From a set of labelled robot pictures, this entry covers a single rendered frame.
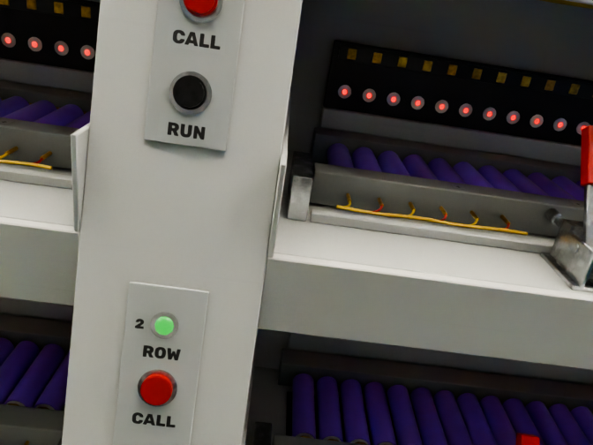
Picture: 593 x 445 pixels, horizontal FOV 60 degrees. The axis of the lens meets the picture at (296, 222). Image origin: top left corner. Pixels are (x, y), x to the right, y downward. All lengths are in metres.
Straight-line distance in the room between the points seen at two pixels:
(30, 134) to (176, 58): 0.13
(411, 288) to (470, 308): 0.04
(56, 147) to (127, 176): 0.09
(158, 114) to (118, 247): 0.07
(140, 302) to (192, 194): 0.06
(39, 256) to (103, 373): 0.07
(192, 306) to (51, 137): 0.14
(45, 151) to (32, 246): 0.08
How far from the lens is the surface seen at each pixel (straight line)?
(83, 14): 0.45
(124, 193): 0.27
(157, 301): 0.27
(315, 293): 0.27
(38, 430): 0.40
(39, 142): 0.35
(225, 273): 0.26
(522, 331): 0.31
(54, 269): 0.29
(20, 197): 0.32
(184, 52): 0.26
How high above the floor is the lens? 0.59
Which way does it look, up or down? 8 degrees down
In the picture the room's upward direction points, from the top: 8 degrees clockwise
